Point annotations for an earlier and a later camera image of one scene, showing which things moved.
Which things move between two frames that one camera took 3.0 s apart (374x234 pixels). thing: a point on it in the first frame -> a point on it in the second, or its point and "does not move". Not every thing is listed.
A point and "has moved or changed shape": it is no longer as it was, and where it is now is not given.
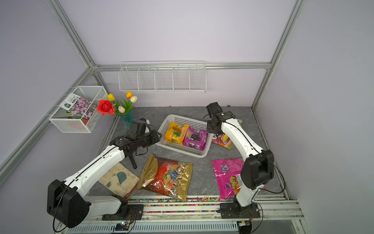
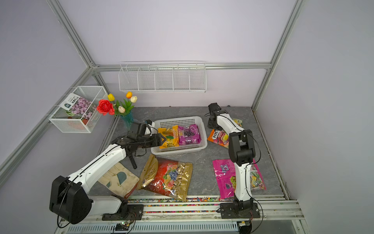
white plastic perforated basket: [187, 149] has moved or changed shape
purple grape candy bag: [196, 138] has moved or changed shape
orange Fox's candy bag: [223, 140] does not move
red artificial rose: [104, 107] does not move
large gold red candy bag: [171, 177] does not move
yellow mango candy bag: [176, 132] has moved or changed shape
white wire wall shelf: [162, 76] does not move
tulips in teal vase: [123, 108] does not move
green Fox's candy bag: [240, 122] does not move
